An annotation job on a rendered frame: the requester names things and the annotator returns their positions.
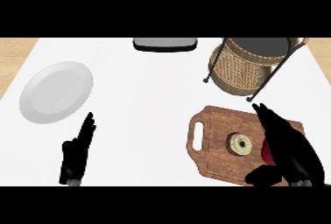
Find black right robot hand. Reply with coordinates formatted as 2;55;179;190
244;102;327;187

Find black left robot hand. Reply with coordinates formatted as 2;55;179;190
58;111;99;186

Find brown wooden cutting board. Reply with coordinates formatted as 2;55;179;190
185;105;306;187

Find wicker tiered basket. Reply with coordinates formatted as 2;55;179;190
201;37;311;103

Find red object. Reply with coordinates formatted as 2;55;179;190
262;137;277;166

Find white oval plate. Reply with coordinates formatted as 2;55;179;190
18;60;95;125

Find grey and black appliance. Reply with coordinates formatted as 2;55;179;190
132;37;200;53

